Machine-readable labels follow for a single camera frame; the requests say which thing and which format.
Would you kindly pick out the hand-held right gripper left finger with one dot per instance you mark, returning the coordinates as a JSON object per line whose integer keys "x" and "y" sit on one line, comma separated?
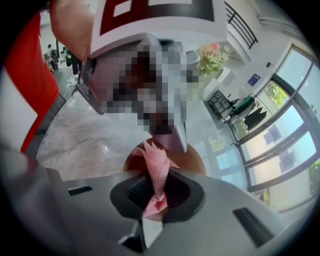
{"x": 75, "y": 220}

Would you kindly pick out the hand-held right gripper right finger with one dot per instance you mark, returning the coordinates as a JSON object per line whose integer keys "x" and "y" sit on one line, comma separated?
{"x": 200, "y": 237}

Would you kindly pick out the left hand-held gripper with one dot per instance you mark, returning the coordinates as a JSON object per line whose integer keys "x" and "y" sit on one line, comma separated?
{"x": 150, "y": 75}

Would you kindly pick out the wooden bowl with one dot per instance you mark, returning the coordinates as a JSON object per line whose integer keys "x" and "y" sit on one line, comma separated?
{"x": 190, "y": 162}

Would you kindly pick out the pink cloth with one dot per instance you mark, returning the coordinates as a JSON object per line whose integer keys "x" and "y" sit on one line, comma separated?
{"x": 157, "y": 162}

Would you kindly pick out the person's left forearm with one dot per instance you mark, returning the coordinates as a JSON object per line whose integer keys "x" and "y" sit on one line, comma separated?
{"x": 72, "y": 25}

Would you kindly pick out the black metal shelf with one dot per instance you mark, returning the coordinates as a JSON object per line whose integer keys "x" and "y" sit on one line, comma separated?
{"x": 220, "y": 102}

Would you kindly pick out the white cabinets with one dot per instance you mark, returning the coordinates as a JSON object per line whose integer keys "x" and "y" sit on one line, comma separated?
{"x": 226, "y": 77}

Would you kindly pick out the clothes rack with clothes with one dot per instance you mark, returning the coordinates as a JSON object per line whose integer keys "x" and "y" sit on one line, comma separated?
{"x": 255, "y": 116}

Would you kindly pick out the grey marble dining table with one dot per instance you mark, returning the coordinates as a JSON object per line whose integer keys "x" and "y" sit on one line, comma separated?
{"x": 82, "y": 140}

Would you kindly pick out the pink artificial flower bouquet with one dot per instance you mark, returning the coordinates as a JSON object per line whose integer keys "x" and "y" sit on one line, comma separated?
{"x": 212, "y": 57}

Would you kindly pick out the glass entrance door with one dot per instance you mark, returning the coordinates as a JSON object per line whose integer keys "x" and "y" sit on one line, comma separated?
{"x": 275, "y": 150}

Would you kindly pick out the black mezzanine railing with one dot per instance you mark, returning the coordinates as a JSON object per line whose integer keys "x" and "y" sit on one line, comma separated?
{"x": 242, "y": 22}

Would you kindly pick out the person's red shirt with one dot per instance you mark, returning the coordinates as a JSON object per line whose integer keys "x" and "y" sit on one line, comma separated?
{"x": 27, "y": 87}

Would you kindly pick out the blue wall sign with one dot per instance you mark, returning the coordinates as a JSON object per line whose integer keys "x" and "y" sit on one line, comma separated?
{"x": 254, "y": 80}

